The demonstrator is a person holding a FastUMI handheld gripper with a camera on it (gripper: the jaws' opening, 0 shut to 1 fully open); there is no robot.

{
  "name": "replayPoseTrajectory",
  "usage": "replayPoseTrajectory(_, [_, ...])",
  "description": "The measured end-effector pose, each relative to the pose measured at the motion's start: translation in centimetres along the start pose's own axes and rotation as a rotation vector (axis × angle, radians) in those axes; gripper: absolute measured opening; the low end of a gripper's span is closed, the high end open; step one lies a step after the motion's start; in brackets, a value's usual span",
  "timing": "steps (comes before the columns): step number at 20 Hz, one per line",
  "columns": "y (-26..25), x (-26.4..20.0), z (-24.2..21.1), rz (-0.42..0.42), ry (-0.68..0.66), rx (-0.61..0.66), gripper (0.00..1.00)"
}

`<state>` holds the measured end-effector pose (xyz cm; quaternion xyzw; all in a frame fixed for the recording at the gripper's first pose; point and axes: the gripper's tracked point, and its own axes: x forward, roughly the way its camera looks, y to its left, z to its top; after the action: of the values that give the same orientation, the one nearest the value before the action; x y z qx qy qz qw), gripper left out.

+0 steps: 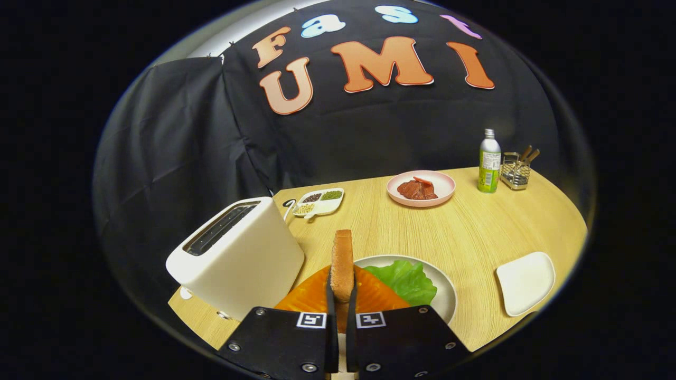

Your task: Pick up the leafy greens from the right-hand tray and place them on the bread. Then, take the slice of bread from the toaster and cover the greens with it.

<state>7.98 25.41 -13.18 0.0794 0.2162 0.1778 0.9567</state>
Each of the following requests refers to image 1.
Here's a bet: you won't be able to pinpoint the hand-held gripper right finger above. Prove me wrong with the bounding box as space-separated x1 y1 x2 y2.
346 265 472 379

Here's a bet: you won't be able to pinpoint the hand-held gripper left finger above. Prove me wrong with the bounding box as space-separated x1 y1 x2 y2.
217 265 340 379

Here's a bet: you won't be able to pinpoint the bread slice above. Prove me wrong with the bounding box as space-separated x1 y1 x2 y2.
331 229 355 334

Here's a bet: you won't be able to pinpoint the green lettuce leaf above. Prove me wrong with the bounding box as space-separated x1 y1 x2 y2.
363 259 438 307

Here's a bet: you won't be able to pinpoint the large white round plate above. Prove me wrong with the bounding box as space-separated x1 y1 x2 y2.
353 255 457 325

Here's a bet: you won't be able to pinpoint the white toaster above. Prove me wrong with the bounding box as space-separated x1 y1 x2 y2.
165 196 306 321

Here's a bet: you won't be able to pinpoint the white divided dish with beans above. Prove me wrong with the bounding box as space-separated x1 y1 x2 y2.
292 187 345 220

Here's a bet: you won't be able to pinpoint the red meat slices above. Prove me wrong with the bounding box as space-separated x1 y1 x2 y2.
397 177 438 201

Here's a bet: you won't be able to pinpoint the small white square plate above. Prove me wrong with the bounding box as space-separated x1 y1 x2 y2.
495 251 556 317

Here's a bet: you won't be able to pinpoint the pink plate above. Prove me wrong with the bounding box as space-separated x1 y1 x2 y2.
386 170 456 208

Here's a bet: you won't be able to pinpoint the black backdrop cloth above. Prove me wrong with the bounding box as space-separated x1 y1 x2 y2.
92 0 571 338

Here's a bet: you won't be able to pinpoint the green label metal bottle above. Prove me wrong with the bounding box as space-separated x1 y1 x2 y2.
477 129 502 194

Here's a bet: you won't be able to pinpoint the wire utensil basket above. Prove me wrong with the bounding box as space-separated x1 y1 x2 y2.
500 152 531 191

